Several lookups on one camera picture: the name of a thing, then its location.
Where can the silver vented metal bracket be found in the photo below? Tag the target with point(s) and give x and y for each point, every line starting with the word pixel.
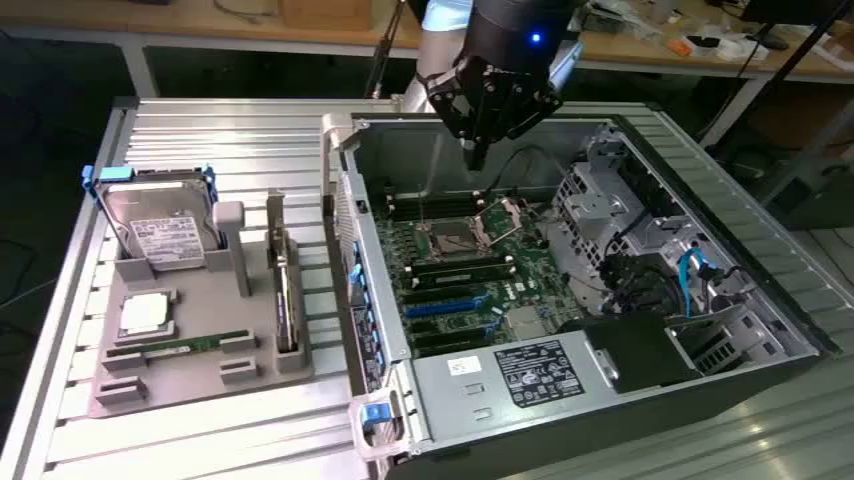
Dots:
pixel 727 345

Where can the silver hard disk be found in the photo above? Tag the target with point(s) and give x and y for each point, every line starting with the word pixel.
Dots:
pixel 166 235

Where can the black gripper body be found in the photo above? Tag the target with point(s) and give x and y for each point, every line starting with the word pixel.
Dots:
pixel 513 30

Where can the green RAM stick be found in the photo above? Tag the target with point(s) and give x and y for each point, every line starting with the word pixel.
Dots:
pixel 193 344

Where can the blue expansion slot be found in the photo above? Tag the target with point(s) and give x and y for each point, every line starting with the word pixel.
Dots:
pixel 447 307

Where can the long black expansion slot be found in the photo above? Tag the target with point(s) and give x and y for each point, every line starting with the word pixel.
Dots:
pixel 440 296
pixel 456 341

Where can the green motherboard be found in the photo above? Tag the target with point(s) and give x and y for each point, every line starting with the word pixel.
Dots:
pixel 533 295

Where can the small orange object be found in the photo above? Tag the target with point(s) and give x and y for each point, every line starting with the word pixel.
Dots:
pixel 680 48

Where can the silver chipset heatsink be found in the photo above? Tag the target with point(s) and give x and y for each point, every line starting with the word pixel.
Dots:
pixel 523 324

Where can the black monitor with stand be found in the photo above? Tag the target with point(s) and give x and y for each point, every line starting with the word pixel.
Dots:
pixel 767 41

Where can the blue disk carrier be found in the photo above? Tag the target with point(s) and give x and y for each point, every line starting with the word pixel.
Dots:
pixel 113 175

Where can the silver disk bay cage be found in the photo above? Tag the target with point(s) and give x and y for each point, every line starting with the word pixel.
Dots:
pixel 587 200

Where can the black open PC case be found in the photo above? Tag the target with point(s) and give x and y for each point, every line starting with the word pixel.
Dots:
pixel 733 200

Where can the CPU socket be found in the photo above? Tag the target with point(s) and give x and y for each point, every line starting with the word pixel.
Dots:
pixel 449 240

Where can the grey power supply unit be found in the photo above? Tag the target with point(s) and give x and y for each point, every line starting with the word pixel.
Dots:
pixel 467 400

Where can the thin socket locking lever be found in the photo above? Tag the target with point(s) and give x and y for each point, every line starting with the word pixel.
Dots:
pixel 424 210

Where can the grey parts rack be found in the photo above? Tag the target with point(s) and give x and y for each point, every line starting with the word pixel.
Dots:
pixel 200 310

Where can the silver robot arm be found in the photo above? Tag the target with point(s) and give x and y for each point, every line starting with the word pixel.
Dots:
pixel 427 60

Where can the black slanted pole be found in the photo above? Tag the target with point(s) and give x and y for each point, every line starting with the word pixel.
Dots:
pixel 787 65

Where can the Nvidia graphics card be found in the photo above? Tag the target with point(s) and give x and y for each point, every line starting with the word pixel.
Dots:
pixel 285 290

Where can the wooden desk white legs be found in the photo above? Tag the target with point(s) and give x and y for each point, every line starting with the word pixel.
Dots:
pixel 166 20
pixel 633 50

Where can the metal socket cover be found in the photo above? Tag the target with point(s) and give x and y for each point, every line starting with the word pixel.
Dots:
pixel 496 220

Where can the blue case latch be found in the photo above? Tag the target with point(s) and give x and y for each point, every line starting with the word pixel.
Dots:
pixel 373 414

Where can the silver CPU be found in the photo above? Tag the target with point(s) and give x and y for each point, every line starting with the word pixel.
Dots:
pixel 142 315

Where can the black RAM slot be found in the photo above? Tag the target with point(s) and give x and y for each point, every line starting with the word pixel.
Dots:
pixel 433 216
pixel 431 197
pixel 463 276
pixel 461 268
pixel 464 284
pixel 433 209
pixel 432 203
pixel 460 261

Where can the black fan shroud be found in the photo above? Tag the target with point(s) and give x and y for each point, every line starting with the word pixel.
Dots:
pixel 627 350

